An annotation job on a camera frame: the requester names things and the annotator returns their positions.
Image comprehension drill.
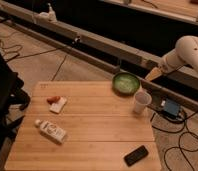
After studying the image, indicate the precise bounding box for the black office chair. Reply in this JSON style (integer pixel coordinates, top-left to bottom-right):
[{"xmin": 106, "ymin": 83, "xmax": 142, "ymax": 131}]
[{"xmin": 0, "ymin": 53, "xmax": 30, "ymax": 151}]

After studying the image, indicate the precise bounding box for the white lotion bottle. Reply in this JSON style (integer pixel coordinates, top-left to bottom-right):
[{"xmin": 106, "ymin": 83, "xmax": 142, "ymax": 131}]
[{"xmin": 35, "ymin": 119, "xmax": 66, "ymax": 144}]

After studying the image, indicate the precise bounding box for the small orange-red object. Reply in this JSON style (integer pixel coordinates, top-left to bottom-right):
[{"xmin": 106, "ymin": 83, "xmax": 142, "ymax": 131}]
[{"xmin": 47, "ymin": 96, "xmax": 60, "ymax": 104}]

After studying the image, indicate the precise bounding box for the metal floor rail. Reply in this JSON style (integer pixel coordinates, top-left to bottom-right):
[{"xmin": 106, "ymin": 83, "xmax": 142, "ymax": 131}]
[{"xmin": 0, "ymin": 0, "xmax": 198, "ymax": 111}]

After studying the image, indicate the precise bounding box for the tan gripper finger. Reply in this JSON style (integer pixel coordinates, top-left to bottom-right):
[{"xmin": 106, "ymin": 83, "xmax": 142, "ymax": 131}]
[{"xmin": 145, "ymin": 67, "xmax": 162, "ymax": 81}]

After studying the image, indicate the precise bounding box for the blue power box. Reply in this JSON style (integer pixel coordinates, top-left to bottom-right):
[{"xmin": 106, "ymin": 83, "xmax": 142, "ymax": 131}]
[{"xmin": 161, "ymin": 99, "xmax": 180, "ymax": 119}]

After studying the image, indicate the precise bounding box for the black smartphone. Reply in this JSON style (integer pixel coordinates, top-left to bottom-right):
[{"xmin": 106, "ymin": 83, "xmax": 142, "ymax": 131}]
[{"xmin": 124, "ymin": 145, "xmax": 149, "ymax": 166}]

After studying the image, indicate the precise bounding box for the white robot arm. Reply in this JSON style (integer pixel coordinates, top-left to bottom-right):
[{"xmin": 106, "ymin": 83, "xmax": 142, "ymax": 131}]
[{"xmin": 145, "ymin": 35, "xmax": 198, "ymax": 81}]

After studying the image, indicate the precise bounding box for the green ceramic bowl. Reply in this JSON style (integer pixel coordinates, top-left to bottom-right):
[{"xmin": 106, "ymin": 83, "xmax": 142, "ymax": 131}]
[{"xmin": 112, "ymin": 72, "xmax": 141, "ymax": 95}]

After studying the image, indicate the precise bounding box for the white object on rail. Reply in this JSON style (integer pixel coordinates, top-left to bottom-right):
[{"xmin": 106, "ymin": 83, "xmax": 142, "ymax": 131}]
[{"xmin": 38, "ymin": 4, "xmax": 57, "ymax": 22}]

